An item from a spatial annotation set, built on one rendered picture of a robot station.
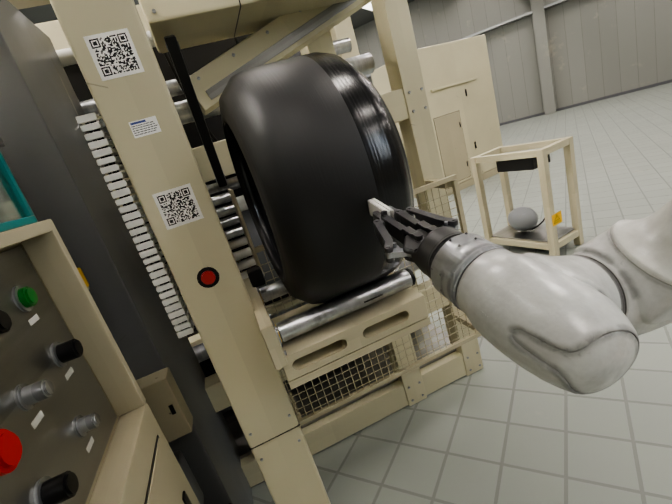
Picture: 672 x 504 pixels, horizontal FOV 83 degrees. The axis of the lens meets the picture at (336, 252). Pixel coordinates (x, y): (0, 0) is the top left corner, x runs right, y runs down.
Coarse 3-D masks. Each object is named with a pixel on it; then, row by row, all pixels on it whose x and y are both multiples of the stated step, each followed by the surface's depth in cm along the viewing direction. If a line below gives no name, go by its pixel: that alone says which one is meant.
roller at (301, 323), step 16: (400, 272) 90; (368, 288) 87; (384, 288) 87; (400, 288) 89; (320, 304) 86; (336, 304) 85; (352, 304) 85; (368, 304) 87; (288, 320) 83; (304, 320) 83; (320, 320) 83; (288, 336) 82
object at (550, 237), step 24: (528, 144) 286; (552, 144) 254; (480, 168) 299; (504, 168) 285; (528, 168) 269; (480, 192) 303; (504, 192) 320; (576, 192) 271; (528, 216) 290; (552, 216) 261; (576, 216) 276; (504, 240) 302; (528, 240) 286; (552, 240) 266; (576, 240) 283
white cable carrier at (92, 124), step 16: (96, 128) 71; (96, 144) 71; (112, 144) 75; (96, 160) 72; (112, 160) 73; (112, 176) 73; (112, 192) 74; (128, 192) 75; (128, 208) 75; (128, 224) 76; (144, 224) 81; (144, 240) 77; (144, 256) 78; (160, 256) 79; (160, 272) 79; (160, 288) 80; (176, 288) 83; (176, 304) 81; (176, 320) 82; (192, 320) 85
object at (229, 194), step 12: (228, 192) 119; (216, 204) 118; (228, 204) 131; (228, 216) 132; (240, 216) 119; (228, 228) 132; (240, 228) 121; (228, 240) 133; (240, 240) 122; (240, 252) 122; (240, 264) 124; (252, 264) 125
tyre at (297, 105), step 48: (240, 96) 70; (288, 96) 68; (336, 96) 69; (240, 144) 72; (288, 144) 65; (336, 144) 66; (384, 144) 69; (288, 192) 65; (336, 192) 67; (384, 192) 70; (288, 240) 70; (336, 240) 70; (288, 288) 89; (336, 288) 80
